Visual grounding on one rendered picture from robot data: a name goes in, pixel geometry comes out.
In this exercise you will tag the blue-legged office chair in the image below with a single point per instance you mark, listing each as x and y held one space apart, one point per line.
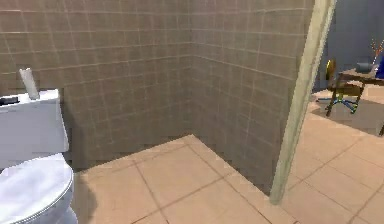
335 87

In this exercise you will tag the white toilet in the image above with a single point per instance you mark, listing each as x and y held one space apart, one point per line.
30 160

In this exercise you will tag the red twig houseplant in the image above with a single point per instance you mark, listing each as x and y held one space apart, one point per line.
378 55

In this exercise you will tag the dark brown wooden desk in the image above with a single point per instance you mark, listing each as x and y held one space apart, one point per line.
351 85

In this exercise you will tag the grey cylinder object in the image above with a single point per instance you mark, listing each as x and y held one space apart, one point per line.
363 67

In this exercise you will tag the black flat device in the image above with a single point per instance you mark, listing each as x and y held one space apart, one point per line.
8 100

